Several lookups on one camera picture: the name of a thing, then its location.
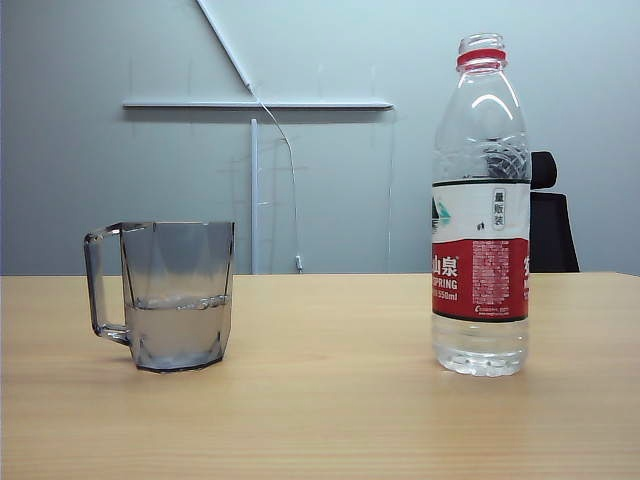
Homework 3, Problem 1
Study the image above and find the clear red-label water bottle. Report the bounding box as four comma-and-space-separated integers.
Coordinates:
430, 33, 533, 377

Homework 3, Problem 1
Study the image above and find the vertical white wall conduit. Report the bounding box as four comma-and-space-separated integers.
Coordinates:
249, 118, 262, 275

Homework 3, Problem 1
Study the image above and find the transparent grey plastic mug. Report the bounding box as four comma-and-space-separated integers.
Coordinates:
83, 221, 236, 374

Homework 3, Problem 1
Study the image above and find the diagonal white wall conduit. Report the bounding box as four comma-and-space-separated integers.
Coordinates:
195, 0, 257, 92

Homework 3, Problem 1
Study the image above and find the white hanging cable with plug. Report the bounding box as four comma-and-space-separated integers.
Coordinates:
256, 97, 304, 274

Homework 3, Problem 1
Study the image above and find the black mesh office chair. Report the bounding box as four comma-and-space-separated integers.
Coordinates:
528, 149, 581, 274

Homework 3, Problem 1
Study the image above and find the horizontal white wall conduit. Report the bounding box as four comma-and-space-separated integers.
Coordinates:
122, 97, 395, 112

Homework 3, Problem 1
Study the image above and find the thin grey hanging wire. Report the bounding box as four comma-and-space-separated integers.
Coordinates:
385, 112, 397, 274

